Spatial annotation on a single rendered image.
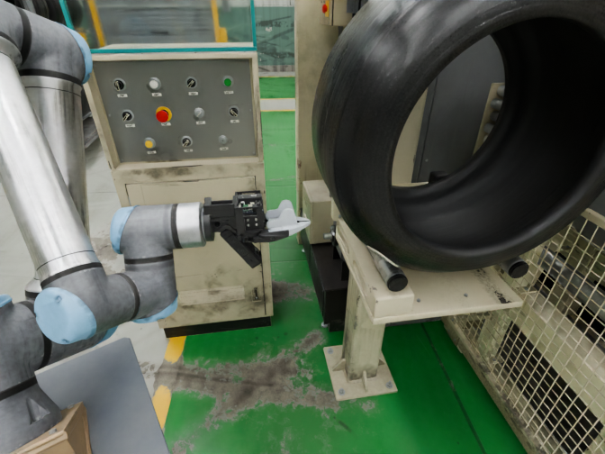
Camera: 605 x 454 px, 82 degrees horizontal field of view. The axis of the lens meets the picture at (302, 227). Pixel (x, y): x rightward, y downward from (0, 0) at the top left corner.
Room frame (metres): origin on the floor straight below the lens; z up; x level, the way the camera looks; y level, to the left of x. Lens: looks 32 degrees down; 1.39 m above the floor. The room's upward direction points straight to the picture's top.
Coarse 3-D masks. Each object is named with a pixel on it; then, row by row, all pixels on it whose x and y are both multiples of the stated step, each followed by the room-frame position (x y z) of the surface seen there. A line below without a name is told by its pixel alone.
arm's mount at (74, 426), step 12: (72, 408) 0.44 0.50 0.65; (84, 408) 0.46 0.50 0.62; (72, 420) 0.38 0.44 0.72; (84, 420) 0.43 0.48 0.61; (48, 432) 0.34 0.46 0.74; (60, 432) 0.33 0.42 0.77; (72, 432) 0.36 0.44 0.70; (84, 432) 0.40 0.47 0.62; (36, 444) 0.31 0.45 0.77; (48, 444) 0.31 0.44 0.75; (60, 444) 0.32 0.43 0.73; (72, 444) 0.33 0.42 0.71; (84, 444) 0.37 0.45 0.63
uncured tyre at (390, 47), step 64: (384, 0) 0.67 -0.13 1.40; (448, 0) 0.56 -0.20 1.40; (512, 0) 0.55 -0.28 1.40; (576, 0) 0.57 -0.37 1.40; (384, 64) 0.55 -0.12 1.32; (512, 64) 0.86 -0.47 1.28; (576, 64) 0.78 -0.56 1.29; (320, 128) 0.66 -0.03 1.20; (384, 128) 0.53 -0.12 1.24; (512, 128) 0.87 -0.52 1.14; (576, 128) 0.75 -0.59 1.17; (384, 192) 0.53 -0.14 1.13; (448, 192) 0.85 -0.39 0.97; (512, 192) 0.78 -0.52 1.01; (576, 192) 0.60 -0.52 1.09; (384, 256) 0.57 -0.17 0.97; (448, 256) 0.55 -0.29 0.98; (512, 256) 0.58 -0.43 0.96
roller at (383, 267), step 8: (368, 248) 0.68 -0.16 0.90; (376, 256) 0.64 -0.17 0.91; (376, 264) 0.62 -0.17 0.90; (384, 264) 0.60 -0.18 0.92; (392, 264) 0.60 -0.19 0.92; (384, 272) 0.58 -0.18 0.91; (392, 272) 0.57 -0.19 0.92; (400, 272) 0.57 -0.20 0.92; (384, 280) 0.57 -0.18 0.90; (392, 280) 0.56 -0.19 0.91; (400, 280) 0.56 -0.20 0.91; (392, 288) 0.55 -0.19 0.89; (400, 288) 0.56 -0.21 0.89
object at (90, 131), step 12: (12, 0) 4.00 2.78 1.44; (24, 0) 3.28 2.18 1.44; (36, 0) 3.46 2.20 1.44; (48, 0) 3.79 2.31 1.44; (36, 12) 3.41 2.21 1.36; (48, 12) 3.59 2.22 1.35; (60, 12) 3.85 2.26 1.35; (84, 96) 3.81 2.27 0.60; (84, 108) 3.78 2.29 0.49; (84, 120) 4.38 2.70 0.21; (84, 132) 3.85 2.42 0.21; (96, 132) 3.82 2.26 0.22; (84, 144) 3.43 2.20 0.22
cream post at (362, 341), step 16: (416, 112) 0.95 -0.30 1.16; (416, 128) 0.95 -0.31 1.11; (400, 144) 0.94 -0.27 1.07; (416, 144) 0.95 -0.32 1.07; (400, 160) 0.94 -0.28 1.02; (400, 176) 0.94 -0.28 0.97; (352, 288) 1.00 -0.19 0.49; (352, 304) 0.98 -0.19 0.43; (352, 320) 0.96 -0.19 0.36; (368, 320) 0.94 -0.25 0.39; (352, 336) 0.94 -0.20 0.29; (368, 336) 0.94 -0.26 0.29; (352, 352) 0.93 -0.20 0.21; (368, 352) 0.94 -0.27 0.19; (352, 368) 0.93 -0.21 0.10; (368, 368) 0.94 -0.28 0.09
